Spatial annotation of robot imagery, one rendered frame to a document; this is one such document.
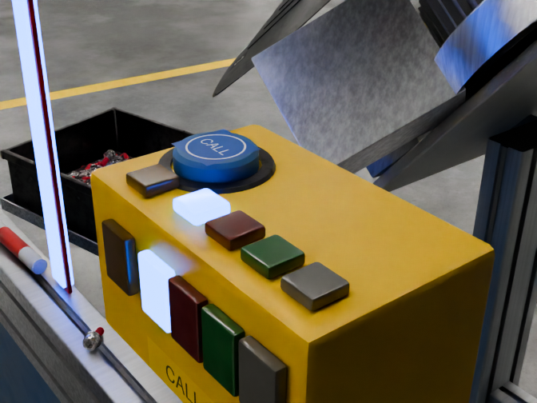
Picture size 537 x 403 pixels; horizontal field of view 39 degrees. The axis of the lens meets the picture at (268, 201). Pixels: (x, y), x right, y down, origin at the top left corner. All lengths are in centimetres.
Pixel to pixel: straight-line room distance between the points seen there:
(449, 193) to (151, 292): 243
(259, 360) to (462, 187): 252
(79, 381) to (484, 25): 42
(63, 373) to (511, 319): 53
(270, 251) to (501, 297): 64
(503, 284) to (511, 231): 7
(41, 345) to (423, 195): 214
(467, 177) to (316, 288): 260
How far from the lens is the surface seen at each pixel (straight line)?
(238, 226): 30
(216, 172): 34
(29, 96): 59
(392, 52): 70
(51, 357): 65
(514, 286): 91
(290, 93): 71
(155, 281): 32
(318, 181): 35
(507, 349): 98
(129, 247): 34
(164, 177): 34
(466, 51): 66
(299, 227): 31
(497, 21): 64
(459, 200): 269
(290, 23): 85
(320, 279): 27
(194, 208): 31
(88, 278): 224
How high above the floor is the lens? 123
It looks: 28 degrees down
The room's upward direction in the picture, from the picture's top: 1 degrees clockwise
